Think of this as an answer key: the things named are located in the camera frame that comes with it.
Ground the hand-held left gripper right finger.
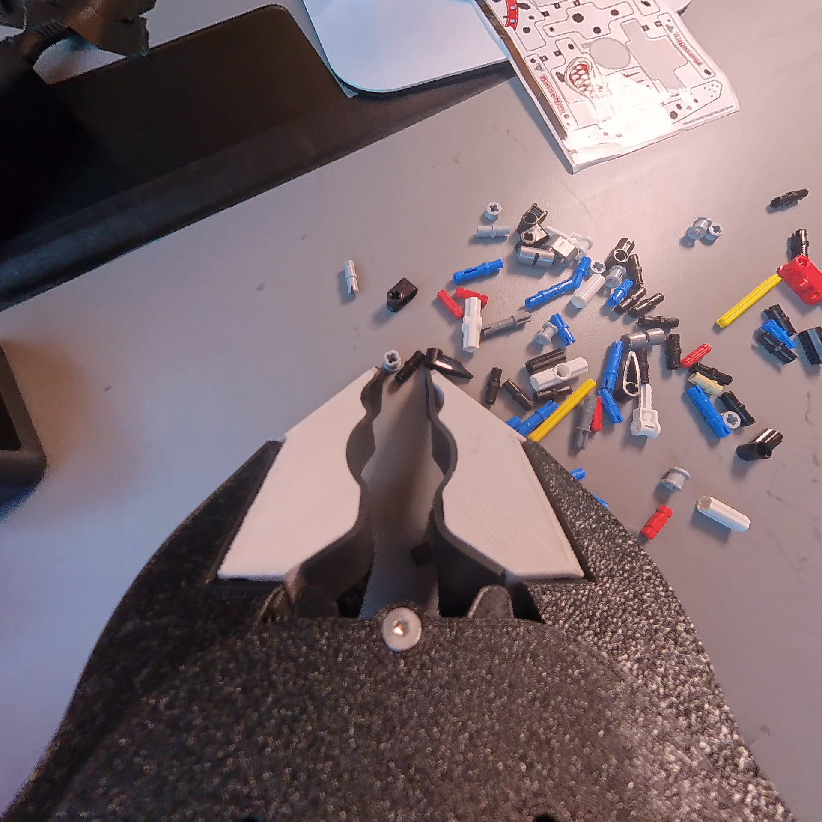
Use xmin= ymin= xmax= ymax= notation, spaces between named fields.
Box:
xmin=420 ymin=369 xmax=585 ymax=582

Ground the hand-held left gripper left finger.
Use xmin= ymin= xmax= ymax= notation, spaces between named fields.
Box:
xmin=218 ymin=369 xmax=386 ymax=582

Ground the pile of small toy pieces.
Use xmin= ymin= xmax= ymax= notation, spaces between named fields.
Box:
xmin=337 ymin=202 xmax=786 ymax=542

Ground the yellow toy axle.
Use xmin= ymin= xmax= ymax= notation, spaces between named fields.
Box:
xmin=716 ymin=275 xmax=783 ymax=328

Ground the blue toy pin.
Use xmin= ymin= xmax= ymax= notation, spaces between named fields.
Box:
xmin=754 ymin=320 xmax=797 ymax=362

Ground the red toy liftarm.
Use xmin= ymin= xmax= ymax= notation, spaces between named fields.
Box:
xmin=777 ymin=256 xmax=822 ymax=303

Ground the white printed sheet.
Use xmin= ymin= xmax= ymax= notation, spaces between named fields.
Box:
xmin=482 ymin=0 xmax=739 ymax=173

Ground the white stand base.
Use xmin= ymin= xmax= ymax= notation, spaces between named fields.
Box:
xmin=302 ymin=0 xmax=691 ymax=98

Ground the dark crumpled plastic wrap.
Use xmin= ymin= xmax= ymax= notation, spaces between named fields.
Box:
xmin=0 ymin=0 xmax=152 ymax=63

